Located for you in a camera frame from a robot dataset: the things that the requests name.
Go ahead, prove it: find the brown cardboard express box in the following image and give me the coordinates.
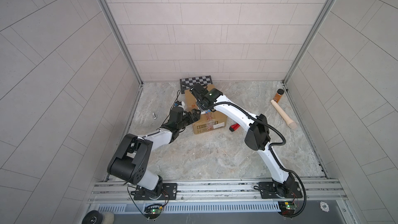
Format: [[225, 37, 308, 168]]
[[184, 89, 228, 134]]

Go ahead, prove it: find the red utility knife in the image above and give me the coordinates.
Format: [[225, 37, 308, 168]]
[[229, 123, 240, 132]]

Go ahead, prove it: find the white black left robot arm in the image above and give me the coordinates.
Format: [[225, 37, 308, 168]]
[[107, 106, 201, 198]]

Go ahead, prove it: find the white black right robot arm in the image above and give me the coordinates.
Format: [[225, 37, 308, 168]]
[[189, 84, 295, 198]]

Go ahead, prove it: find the black white chessboard case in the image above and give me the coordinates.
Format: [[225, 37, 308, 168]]
[[180, 76, 212, 94]]

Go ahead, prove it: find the brown spice jar black lid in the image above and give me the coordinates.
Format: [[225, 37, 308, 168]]
[[273, 89, 285, 103]]

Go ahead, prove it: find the wooden rolling pin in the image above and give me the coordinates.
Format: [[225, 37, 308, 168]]
[[271, 100, 297, 130]]

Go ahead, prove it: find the left green circuit board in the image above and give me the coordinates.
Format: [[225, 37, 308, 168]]
[[145, 204, 164, 215]]

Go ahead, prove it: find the green circuit board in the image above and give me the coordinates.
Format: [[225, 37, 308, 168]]
[[278, 201, 297, 216], [145, 204, 164, 215]]

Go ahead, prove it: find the black wheel roller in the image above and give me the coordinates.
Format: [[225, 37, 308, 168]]
[[81, 210, 104, 224]]

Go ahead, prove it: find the right green circuit board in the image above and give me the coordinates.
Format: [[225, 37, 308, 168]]
[[278, 201, 297, 216]]

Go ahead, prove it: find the white round sticker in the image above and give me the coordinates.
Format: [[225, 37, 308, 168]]
[[320, 201, 330, 213]]

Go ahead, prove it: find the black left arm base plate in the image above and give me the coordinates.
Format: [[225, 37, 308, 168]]
[[132, 183, 178, 201]]

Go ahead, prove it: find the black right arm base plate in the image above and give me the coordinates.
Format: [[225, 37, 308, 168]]
[[257, 181, 303, 199]]

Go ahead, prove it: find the aluminium mounting rail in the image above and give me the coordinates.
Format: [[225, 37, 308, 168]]
[[87, 177, 347, 204]]

